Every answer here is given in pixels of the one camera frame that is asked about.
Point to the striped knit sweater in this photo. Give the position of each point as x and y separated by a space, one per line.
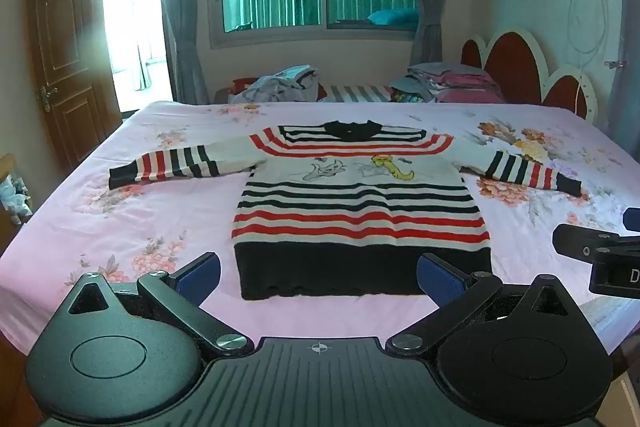
360 202

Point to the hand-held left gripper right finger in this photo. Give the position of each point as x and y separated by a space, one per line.
440 281

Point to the teal pillow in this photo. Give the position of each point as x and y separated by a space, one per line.
392 16

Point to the bed with pink floral sheet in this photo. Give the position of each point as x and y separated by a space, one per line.
150 207

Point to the red scalloped headboard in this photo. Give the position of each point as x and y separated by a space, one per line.
515 67

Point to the striped cushion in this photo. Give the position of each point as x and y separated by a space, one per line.
357 93

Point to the brown wooden door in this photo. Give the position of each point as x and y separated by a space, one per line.
70 67

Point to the pile of grey clothes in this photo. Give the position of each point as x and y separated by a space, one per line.
285 84

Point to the stack of folded clothes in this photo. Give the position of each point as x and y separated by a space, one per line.
450 83

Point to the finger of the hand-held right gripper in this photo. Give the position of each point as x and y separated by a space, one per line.
582 243
633 218

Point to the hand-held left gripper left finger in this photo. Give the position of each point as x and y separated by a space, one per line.
201 278

